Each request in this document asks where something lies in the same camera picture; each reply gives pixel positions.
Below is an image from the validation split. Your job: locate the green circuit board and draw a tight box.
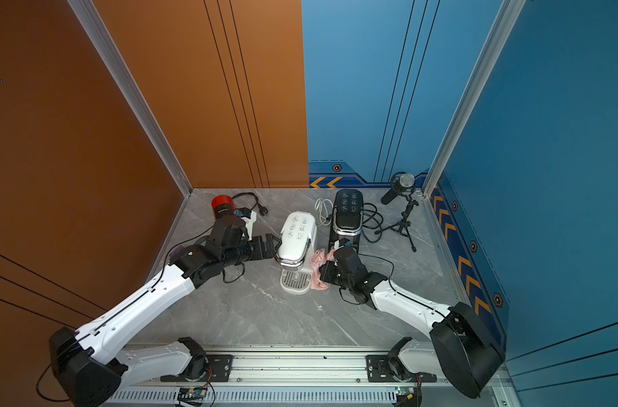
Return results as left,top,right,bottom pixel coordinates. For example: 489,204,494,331
393,387,423,407
175,387,211,406

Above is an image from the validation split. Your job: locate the white coffee machine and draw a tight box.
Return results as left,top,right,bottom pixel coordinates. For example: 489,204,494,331
275,211,317,295

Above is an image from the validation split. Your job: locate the black microphone on tripod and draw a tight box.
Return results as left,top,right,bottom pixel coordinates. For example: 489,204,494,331
374,171,423,253

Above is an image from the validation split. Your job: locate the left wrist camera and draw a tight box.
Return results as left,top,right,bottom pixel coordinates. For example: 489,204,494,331
235,208,257,241

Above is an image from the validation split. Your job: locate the black coffee machine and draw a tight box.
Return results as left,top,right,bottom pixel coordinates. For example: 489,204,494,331
329,189,364,249

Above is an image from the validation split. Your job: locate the black power cable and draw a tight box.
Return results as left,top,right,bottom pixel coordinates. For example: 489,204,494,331
361,202,386,244

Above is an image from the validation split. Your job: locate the green circuit board left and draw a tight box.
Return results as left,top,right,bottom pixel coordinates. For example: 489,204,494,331
175,387,211,406

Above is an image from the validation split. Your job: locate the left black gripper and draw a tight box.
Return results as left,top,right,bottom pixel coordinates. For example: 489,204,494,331
221,232,284,271

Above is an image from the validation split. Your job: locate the green circuit board right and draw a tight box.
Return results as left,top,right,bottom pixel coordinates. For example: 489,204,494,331
393,387,423,407

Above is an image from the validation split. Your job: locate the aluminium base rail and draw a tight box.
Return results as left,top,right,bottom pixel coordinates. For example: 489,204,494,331
106,346,520,406

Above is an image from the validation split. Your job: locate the pink cloth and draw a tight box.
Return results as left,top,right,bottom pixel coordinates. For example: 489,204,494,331
311,249,334,291

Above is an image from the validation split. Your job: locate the black power plug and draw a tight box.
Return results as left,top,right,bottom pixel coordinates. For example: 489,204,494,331
256,203,269,216

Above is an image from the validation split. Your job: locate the red coffee machine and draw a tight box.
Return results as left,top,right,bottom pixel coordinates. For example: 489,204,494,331
211,195,236,220

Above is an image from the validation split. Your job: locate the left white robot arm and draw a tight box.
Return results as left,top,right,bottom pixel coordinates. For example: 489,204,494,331
49,215,281,406

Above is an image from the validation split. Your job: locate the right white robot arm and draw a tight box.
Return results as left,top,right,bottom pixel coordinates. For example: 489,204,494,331
318,247,505,399

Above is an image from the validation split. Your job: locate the white power cable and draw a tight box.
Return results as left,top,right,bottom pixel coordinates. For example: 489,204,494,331
313,197,335,227

